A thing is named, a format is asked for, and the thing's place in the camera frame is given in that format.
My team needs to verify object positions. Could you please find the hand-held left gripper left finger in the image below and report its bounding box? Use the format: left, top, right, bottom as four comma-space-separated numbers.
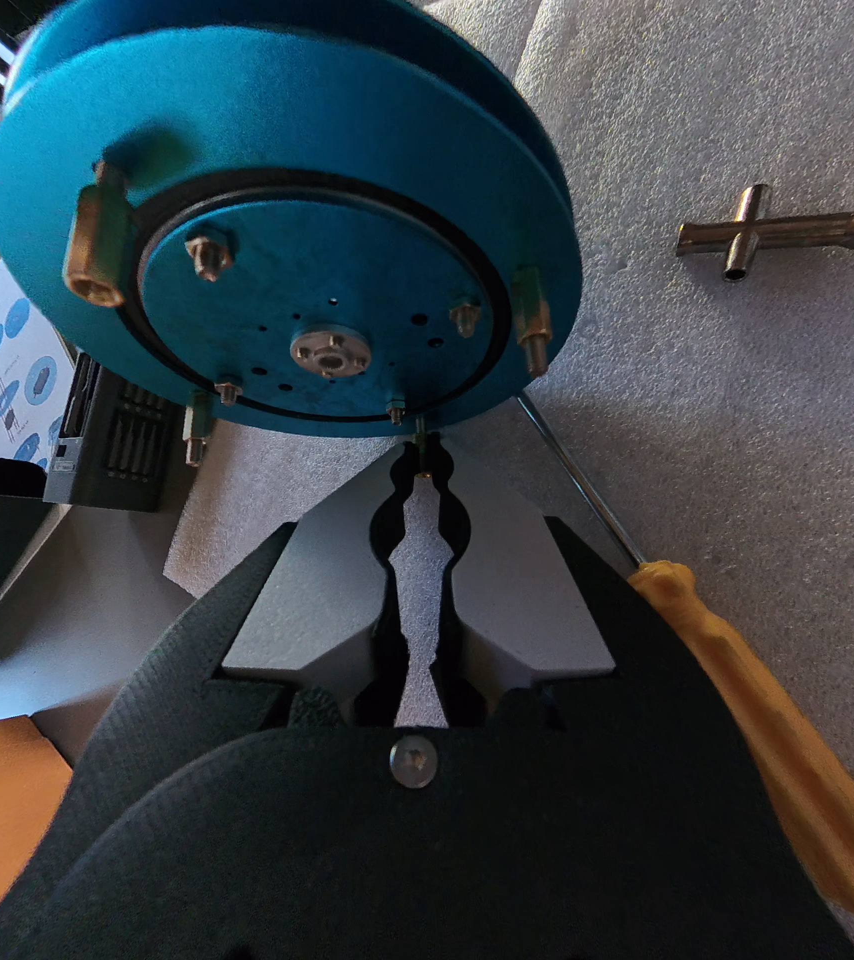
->
220, 441, 417, 727

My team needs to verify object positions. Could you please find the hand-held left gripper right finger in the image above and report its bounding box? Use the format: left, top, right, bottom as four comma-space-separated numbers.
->
412, 435, 617, 727

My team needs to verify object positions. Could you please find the blue round metal turntable base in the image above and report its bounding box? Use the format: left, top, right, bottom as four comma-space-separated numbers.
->
0, 0, 586, 468

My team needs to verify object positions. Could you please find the white foam mat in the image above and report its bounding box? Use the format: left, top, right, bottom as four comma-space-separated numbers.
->
163, 0, 854, 960

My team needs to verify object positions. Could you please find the black screwdriver bit case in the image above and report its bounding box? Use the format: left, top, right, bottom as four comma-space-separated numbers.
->
43, 352, 177, 513

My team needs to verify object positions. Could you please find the metal cross wrench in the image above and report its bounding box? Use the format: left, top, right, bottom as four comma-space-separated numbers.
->
676, 183, 854, 285

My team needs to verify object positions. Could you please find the yellow handled screwdriver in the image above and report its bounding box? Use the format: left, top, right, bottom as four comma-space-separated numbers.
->
517, 393, 854, 925

